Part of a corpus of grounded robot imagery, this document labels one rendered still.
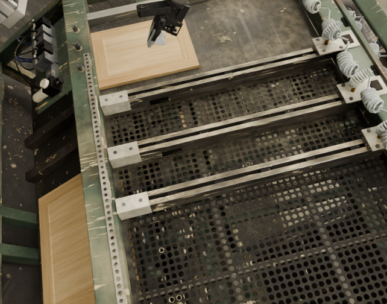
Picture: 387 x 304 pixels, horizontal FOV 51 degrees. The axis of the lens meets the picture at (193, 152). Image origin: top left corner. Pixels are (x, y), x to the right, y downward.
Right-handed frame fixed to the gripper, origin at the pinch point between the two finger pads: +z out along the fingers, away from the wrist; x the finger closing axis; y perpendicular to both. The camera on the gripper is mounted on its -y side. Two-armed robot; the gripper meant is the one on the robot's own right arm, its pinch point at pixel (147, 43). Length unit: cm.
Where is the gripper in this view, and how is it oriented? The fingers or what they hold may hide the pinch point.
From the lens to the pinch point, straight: 154.9
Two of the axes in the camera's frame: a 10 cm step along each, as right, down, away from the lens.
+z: -4.5, 6.1, 6.5
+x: -1.5, -7.7, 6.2
